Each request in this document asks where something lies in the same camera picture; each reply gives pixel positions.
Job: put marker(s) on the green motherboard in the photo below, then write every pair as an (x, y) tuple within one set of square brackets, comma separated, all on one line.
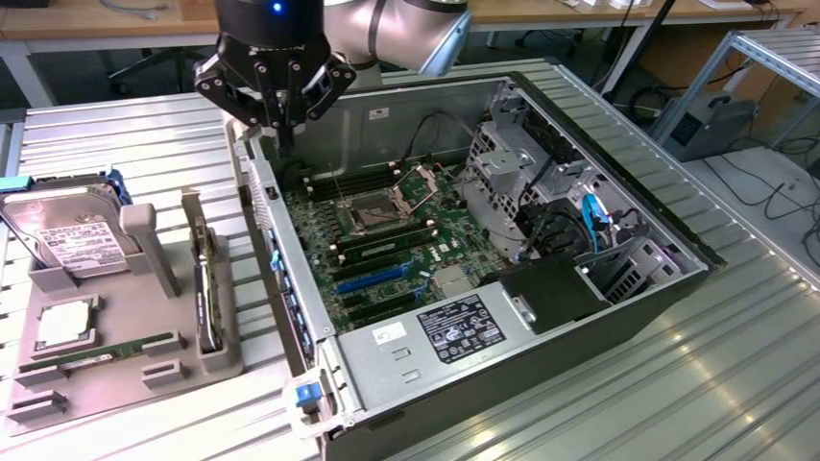
[(448, 230)]

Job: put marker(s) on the blue case latch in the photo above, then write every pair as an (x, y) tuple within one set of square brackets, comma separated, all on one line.
[(307, 394)]

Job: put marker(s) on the silver perforated disk bay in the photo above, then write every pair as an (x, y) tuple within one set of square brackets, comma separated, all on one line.
[(505, 163)]

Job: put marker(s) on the CPU socket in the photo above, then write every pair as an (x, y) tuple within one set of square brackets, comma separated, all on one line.
[(371, 211)]

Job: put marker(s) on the grey plastic parts rack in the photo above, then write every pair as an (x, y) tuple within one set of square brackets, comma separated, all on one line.
[(128, 326)]

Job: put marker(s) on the metal socket cover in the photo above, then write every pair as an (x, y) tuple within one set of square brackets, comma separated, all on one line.
[(419, 187)]

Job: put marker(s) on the open black PC case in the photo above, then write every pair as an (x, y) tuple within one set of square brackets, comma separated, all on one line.
[(576, 365)]

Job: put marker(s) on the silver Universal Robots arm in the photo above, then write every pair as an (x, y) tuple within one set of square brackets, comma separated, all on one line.
[(397, 29)]

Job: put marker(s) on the black plastic fan shroud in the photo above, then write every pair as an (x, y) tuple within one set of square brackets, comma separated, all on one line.
[(551, 293)]

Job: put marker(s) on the installed RAM stick with label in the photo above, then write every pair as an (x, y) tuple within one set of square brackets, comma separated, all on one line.
[(384, 245)]

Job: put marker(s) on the black expansion slot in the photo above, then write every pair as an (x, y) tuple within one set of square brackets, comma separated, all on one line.
[(381, 308), (361, 269)]

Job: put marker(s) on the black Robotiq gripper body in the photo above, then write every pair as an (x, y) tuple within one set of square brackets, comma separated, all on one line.
[(269, 29)]

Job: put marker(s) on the black stand pole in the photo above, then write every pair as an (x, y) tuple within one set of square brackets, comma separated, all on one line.
[(647, 33)]

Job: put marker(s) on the silver chipset heatsink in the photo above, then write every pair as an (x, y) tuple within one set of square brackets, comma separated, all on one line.
[(451, 281)]

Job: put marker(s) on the silver power supply unit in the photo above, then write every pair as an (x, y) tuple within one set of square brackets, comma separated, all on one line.
[(397, 365)]

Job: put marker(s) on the black office chair base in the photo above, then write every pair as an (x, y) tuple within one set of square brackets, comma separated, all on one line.
[(168, 57)]

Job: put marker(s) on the aluminium frame rack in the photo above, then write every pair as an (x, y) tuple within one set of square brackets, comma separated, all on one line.
[(781, 48)]

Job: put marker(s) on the hard drive in blue caddy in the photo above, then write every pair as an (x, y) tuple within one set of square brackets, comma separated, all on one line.
[(119, 187)]

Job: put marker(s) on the wooden desk with white legs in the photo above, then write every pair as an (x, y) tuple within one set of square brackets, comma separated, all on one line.
[(64, 24)]

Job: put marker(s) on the silver CPU chip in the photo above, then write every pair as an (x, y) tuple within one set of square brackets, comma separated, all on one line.
[(64, 324)]

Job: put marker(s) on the green RAM stick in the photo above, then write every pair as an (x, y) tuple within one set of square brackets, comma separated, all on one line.
[(83, 357)]

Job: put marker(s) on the silver hard disk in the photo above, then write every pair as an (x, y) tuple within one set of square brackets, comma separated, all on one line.
[(71, 230)]

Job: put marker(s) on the long wooden desk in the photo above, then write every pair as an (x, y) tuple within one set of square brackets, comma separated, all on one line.
[(544, 14)]

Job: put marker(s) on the thin locking lever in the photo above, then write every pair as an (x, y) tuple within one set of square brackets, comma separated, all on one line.
[(337, 181)]

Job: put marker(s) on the black Nvidia graphics card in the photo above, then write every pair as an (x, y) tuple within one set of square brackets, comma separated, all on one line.
[(208, 298)]

